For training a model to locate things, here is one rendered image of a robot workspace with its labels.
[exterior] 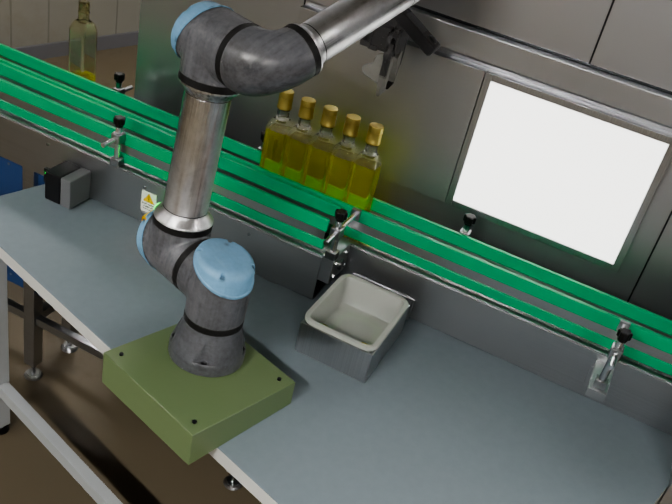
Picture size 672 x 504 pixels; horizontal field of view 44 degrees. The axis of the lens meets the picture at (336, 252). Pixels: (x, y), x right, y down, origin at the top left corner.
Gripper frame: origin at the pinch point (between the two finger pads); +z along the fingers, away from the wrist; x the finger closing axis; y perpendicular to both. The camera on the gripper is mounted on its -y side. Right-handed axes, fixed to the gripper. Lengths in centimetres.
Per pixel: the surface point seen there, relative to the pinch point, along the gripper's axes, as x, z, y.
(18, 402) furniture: 37, 105, 69
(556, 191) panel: -11.0, 14.0, -41.5
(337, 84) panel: -12.5, 8.2, 15.7
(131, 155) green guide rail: 12, 34, 56
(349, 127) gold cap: 1.6, 11.1, 5.8
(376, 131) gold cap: 1.5, 9.8, -0.6
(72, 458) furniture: 44, 105, 45
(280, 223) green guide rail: 13.2, 34.6, 13.3
